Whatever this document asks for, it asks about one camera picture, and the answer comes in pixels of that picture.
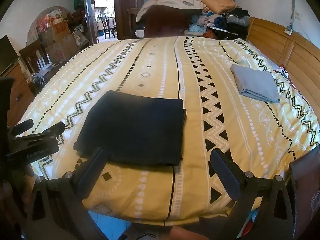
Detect small red print cardboard box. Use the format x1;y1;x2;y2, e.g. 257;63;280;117
51;21;69;39

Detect wooden dining chair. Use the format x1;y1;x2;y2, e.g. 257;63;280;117
100;16;117;39

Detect light blue folded cloth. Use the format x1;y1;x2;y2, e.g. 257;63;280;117
230;64;280;103

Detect brown wooden dresser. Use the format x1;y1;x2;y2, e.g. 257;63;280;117
0;62;35;128

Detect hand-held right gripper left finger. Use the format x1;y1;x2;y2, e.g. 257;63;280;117
26;147;108;240

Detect yellow patterned blanket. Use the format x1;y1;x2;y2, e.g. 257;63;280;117
16;36;320;227

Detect dark blue pants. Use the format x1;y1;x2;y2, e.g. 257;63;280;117
73;90;187;167

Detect dark wooden desk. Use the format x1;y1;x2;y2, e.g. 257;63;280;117
30;60;68;96

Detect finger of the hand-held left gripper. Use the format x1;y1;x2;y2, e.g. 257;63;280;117
37;122;66;145
9;119;34;137

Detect pile of clothes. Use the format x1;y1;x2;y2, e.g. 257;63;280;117
136;0;250;40

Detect wooden headboard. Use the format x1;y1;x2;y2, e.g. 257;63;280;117
246;17;320;120

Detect dark wooden door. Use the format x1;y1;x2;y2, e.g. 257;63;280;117
82;0;97;47

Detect white router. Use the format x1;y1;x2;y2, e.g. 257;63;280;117
36;55;54;73

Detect black television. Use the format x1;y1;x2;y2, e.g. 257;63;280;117
0;35;19;77

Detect cardboard boxes pile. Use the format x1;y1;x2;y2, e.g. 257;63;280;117
26;5;75;42

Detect grey wall pipe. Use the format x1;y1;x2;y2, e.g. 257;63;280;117
284;0;297;36

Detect white cable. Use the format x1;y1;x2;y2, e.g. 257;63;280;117
31;72;49;87

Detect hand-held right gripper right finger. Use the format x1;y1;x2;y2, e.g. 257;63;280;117
210;149;294;240

